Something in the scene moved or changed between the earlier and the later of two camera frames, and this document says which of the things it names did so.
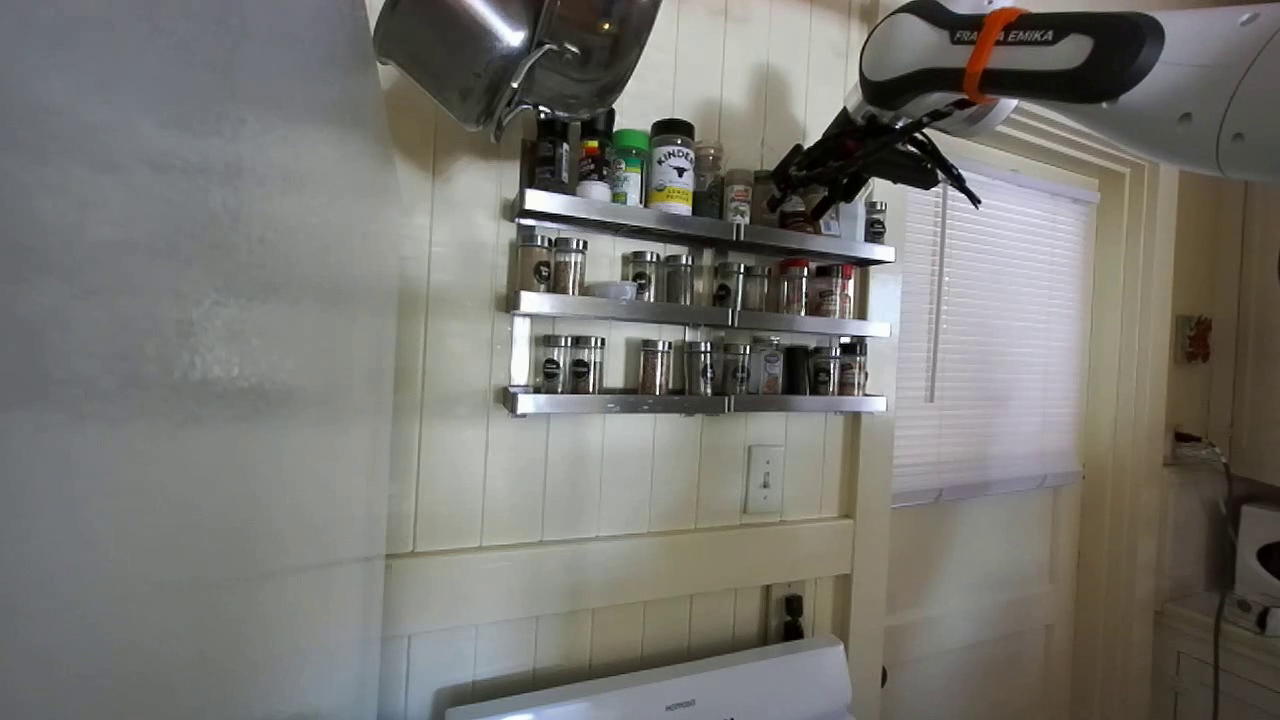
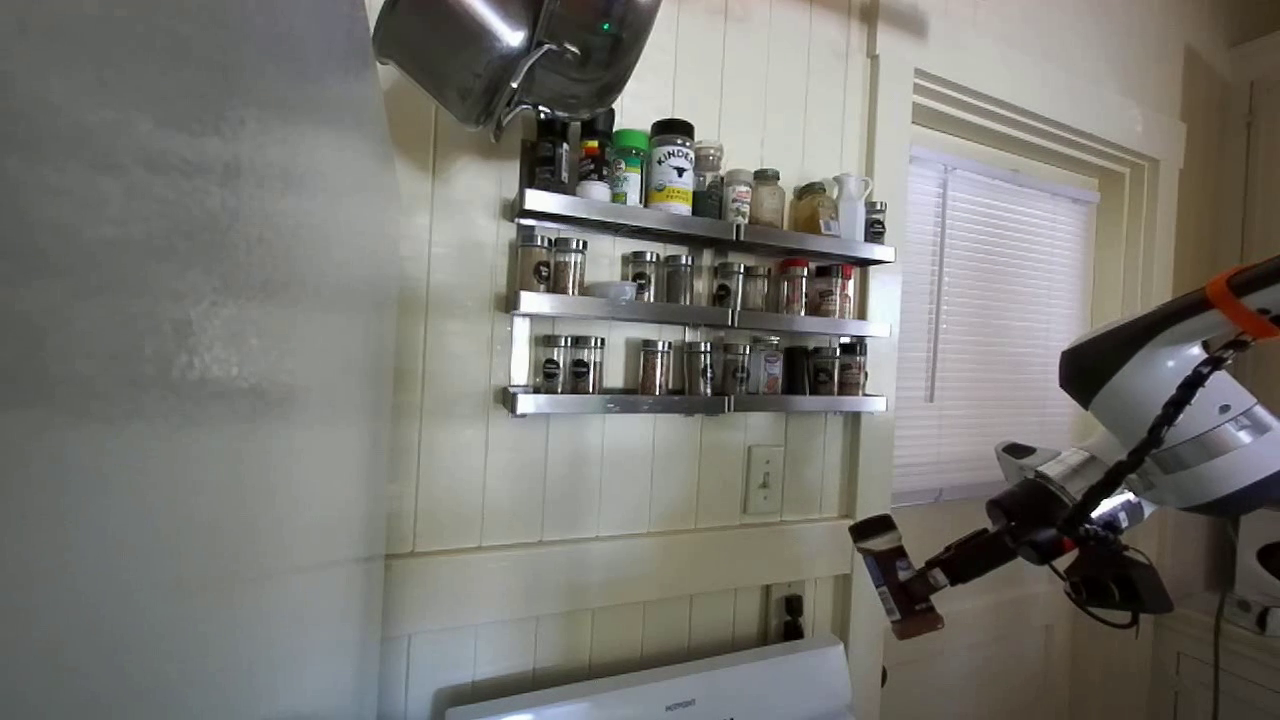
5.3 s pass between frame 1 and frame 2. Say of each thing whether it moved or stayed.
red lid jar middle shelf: stayed
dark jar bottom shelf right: stayed
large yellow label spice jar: stayed
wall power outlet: stayed
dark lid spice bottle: moved
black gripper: moved
